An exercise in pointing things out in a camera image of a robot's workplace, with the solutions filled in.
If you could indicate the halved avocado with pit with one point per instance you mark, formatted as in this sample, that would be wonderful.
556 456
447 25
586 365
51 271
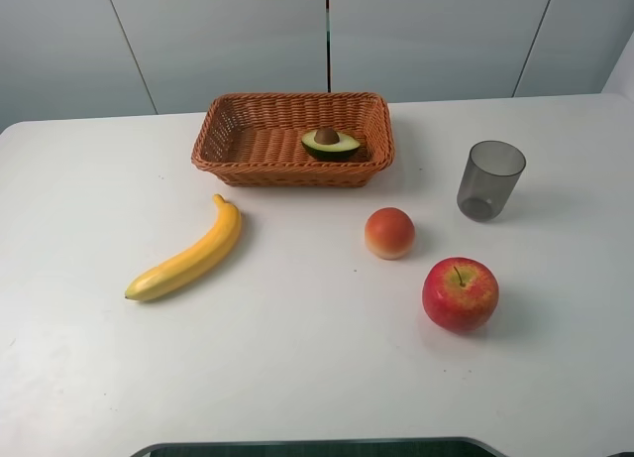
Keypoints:
329 145

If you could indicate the brown wicker basket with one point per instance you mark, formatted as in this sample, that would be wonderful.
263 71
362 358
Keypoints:
255 139

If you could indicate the orange peach fruit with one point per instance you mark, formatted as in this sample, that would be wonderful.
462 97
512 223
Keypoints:
390 233

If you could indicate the yellow banana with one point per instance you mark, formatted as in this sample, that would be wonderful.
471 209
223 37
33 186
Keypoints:
191 264

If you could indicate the red apple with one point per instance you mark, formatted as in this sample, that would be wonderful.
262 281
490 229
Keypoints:
460 294

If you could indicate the grey translucent plastic cup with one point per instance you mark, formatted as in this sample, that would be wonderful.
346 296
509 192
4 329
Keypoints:
491 173

